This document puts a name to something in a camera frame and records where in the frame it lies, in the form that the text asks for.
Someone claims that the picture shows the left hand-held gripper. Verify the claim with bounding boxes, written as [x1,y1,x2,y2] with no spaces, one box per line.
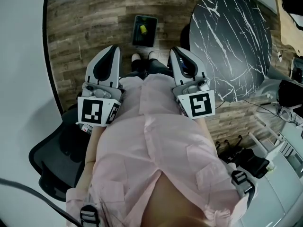
[76,44,126,128]

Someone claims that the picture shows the white headset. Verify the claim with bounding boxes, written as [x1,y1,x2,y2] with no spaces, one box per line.
[278,106,295,122]

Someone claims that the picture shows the black cable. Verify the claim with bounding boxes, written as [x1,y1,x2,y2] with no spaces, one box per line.
[0,177,83,227]

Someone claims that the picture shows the person's dark jeans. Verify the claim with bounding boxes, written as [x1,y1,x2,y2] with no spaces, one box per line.
[125,58,173,79]

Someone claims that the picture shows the black mesh office chair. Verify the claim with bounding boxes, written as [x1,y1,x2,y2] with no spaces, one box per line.
[28,107,95,202]

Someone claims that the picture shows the person's right forearm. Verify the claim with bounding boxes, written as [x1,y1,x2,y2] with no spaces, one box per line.
[196,117,214,146]

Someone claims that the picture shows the person's pink shirt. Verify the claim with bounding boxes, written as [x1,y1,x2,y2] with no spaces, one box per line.
[65,73,249,227]

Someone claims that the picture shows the white chair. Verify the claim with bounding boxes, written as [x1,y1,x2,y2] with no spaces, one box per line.
[248,121,286,167]

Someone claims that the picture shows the grey harness strap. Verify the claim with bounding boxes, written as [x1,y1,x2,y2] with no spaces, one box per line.
[231,170,256,198]
[80,204,101,227]

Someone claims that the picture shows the black waste bin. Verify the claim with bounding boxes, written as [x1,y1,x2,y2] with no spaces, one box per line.
[132,15,158,48]

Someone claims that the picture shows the person's left forearm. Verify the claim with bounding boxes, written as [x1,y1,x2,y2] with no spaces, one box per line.
[78,125,107,189]

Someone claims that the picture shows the plastic bottle red label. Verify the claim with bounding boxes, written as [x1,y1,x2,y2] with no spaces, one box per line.
[80,123,93,136]

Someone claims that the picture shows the black marble round table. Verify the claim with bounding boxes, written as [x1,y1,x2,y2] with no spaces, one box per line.
[189,0,273,103]

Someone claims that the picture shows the light wooden table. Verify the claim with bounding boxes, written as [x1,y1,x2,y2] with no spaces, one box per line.
[272,0,303,56]

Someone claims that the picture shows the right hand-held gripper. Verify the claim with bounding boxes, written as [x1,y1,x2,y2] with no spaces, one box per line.
[169,46,216,121]

